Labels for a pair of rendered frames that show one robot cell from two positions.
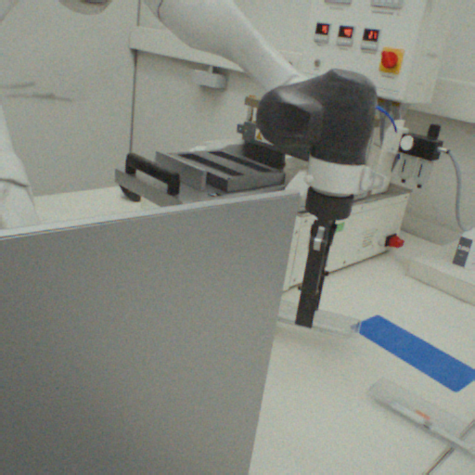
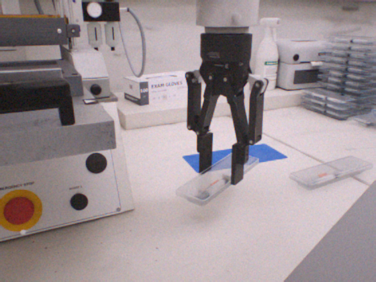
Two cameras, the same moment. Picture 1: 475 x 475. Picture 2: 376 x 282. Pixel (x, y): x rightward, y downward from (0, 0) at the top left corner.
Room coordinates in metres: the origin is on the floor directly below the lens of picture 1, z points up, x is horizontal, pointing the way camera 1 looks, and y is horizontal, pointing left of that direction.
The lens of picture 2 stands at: (0.66, 0.36, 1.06)
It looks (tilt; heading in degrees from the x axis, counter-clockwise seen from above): 21 degrees down; 292
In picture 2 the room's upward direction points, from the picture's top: straight up
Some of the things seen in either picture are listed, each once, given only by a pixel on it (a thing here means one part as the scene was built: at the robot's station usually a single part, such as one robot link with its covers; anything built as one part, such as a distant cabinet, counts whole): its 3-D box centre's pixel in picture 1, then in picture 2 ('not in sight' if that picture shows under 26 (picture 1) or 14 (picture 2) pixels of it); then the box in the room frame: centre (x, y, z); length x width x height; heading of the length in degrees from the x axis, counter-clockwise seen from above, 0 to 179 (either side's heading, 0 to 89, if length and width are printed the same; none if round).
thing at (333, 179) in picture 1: (347, 173); (222, 11); (0.81, -0.16, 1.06); 0.13 x 0.12 x 0.05; 75
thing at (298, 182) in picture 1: (327, 186); (82, 67); (1.10, -0.18, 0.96); 0.26 x 0.05 x 0.07; 137
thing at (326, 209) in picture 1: (326, 217); (225, 64); (0.80, -0.14, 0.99); 0.08 x 0.08 x 0.09
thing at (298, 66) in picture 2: not in sight; (293, 62); (0.78, -1.06, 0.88); 0.25 x 0.20 x 0.17; 131
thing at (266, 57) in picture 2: not in sight; (267, 54); (0.87, -0.93, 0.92); 0.09 x 0.08 x 0.25; 144
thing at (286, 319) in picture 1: (306, 318); (220, 178); (0.80, -0.14, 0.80); 0.18 x 0.06 x 0.02; 75
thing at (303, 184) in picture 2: (427, 419); (331, 173); (0.62, -0.32, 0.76); 0.18 x 0.06 x 0.02; 51
